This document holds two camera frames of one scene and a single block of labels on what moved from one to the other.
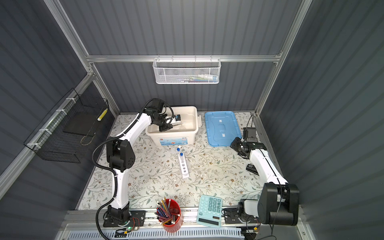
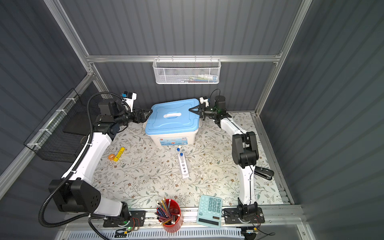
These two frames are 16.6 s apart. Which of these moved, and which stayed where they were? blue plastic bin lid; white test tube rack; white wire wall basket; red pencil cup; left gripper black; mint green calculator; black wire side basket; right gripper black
Moved: blue plastic bin lid; left gripper black; right gripper black
Stayed: mint green calculator; white test tube rack; white wire wall basket; red pencil cup; black wire side basket
